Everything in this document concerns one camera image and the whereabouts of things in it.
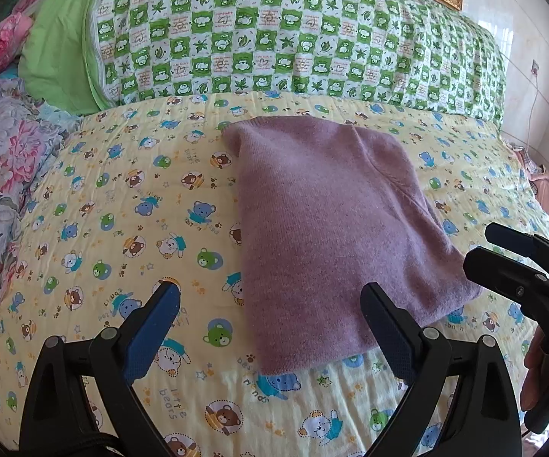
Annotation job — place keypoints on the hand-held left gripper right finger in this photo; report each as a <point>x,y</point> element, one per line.
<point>388,333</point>

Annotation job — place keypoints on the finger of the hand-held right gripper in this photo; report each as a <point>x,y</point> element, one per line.
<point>498,271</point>
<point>507,238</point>

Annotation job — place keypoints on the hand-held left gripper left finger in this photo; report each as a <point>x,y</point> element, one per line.
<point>153,328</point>

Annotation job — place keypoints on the purple knit sweater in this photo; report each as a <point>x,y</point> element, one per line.
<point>327,223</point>

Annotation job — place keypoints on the yellow bear-print bedsheet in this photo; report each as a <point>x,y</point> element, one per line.
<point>112,200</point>

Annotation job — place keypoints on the pale floral blanket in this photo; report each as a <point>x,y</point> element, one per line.
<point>8,176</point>

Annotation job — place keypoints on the plain green pillow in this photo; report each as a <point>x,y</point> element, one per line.
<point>55,57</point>

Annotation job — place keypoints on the green checked quilt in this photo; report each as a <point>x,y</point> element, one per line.
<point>279,33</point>

